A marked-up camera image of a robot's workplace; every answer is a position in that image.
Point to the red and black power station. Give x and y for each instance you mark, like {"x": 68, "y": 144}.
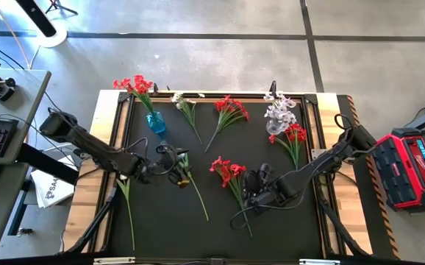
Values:
{"x": 411, "y": 173}

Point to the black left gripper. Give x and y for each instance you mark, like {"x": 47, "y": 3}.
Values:
{"x": 164, "y": 163}

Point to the black tripod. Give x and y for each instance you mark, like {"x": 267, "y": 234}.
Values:
{"x": 55, "y": 4}

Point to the silver mounting plate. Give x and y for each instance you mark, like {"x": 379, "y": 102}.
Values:
{"x": 317, "y": 154}

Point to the white calla lily stem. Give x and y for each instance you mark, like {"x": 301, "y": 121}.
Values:
{"x": 185, "y": 162}
{"x": 125, "y": 186}

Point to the white paper sheet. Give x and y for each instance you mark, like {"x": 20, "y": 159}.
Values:
{"x": 50, "y": 187}

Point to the blue glass vase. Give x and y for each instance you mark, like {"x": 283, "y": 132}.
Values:
{"x": 156, "y": 123}

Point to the white floor stand base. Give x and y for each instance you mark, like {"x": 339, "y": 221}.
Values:
{"x": 56, "y": 39}

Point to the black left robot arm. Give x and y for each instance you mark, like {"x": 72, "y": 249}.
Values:
{"x": 95, "y": 147}

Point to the red artificial flower bunch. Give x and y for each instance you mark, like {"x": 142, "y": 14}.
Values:
{"x": 227, "y": 171}
{"x": 139, "y": 86}
{"x": 229, "y": 106}
{"x": 297, "y": 132}

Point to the black desk beam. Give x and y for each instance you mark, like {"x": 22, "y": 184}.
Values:
{"x": 47, "y": 163}

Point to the silver edge bracket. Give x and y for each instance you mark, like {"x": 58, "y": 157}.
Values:
{"x": 319, "y": 262}
{"x": 113, "y": 260}

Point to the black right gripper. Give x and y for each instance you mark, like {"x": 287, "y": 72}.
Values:
{"x": 264, "y": 202}

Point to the small white flower bunch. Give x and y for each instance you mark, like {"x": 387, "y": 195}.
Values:
{"x": 185, "y": 106}

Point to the small black floor object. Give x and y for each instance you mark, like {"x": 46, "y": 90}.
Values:
{"x": 25, "y": 232}

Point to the hazard striped floor mat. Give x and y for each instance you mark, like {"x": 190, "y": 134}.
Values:
{"x": 367, "y": 228}

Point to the dark spring clamp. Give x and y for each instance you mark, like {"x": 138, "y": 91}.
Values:
{"x": 156, "y": 89}
{"x": 273, "y": 87}

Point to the black table mat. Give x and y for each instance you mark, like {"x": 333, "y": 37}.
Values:
{"x": 161, "y": 228}

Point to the black aluminium table frame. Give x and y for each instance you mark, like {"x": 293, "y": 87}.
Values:
{"x": 128, "y": 125}

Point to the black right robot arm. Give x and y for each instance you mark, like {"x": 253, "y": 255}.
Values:
{"x": 319, "y": 165}

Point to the clear glass vase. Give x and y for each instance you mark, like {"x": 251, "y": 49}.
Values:
{"x": 273, "y": 128}

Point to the pale lilac flower bunch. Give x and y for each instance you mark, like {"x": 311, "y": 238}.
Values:
{"x": 280, "y": 114}

